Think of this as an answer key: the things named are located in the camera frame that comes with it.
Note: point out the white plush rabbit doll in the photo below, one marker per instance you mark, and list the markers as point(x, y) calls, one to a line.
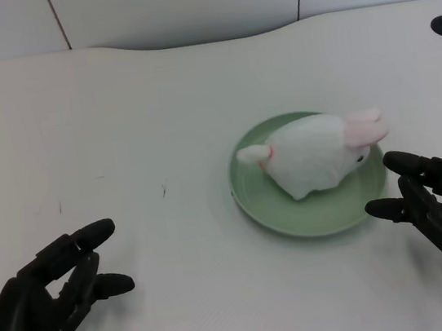
point(318, 156)

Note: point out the green round plate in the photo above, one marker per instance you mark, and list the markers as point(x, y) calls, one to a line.
point(314, 210)

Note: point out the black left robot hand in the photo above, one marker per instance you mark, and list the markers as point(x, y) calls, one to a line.
point(34, 303)

